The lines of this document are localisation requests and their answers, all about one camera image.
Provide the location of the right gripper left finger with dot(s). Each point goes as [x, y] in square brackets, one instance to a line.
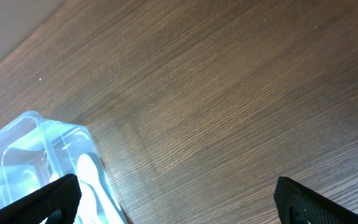
[55, 203]

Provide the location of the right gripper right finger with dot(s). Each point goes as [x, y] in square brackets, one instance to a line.
[297, 204]

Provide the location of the white spoon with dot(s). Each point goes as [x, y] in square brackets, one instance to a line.
[88, 172]
[87, 210]

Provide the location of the right clear plastic container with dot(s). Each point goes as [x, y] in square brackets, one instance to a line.
[35, 152]

